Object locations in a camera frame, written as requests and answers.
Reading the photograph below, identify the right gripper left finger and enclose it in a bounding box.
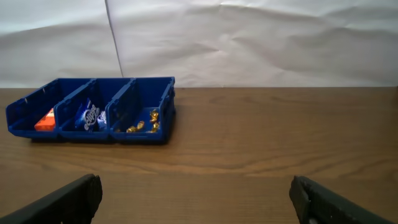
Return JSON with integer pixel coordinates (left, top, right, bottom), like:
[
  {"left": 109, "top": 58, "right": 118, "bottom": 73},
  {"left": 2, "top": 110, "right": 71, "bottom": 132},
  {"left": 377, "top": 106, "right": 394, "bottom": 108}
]
[{"left": 0, "top": 173, "right": 103, "bottom": 224}]

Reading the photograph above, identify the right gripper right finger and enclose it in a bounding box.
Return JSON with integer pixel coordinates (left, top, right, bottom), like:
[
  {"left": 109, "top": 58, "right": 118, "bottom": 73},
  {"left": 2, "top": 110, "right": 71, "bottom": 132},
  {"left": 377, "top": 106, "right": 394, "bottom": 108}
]
[{"left": 289, "top": 175, "right": 398, "bottom": 224}]

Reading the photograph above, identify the orange candy box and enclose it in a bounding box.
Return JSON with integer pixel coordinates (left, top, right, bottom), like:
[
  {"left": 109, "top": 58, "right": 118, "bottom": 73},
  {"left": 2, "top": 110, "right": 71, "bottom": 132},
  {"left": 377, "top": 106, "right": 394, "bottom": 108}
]
[{"left": 34, "top": 108, "right": 57, "bottom": 132}]

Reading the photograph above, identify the blue tray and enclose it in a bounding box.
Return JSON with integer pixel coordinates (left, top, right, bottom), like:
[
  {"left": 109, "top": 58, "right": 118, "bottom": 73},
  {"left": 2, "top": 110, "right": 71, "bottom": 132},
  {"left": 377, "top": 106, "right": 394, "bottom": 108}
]
[{"left": 5, "top": 77, "right": 177, "bottom": 146}]

